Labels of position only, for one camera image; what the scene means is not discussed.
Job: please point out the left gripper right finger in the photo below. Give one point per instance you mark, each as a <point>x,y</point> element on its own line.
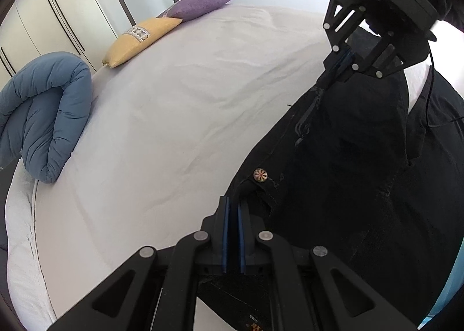
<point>253,256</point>

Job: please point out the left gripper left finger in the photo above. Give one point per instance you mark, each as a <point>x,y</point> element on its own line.
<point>216,226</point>

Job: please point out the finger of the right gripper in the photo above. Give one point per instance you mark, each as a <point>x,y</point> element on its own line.
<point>337,67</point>
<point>384,59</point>

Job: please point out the black denim pants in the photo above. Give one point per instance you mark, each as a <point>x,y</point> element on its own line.
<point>361,193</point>

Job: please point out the white bed sheet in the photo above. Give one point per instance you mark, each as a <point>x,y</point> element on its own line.
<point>167,132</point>

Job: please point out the purple pillow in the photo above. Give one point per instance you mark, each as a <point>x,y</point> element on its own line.
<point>188,10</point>

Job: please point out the yellow pillow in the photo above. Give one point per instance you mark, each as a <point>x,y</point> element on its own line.
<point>137,39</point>

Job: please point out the blue folded duvet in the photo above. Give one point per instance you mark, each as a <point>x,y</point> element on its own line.
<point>44,109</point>

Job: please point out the white wardrobe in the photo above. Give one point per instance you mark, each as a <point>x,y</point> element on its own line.
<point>35,27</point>

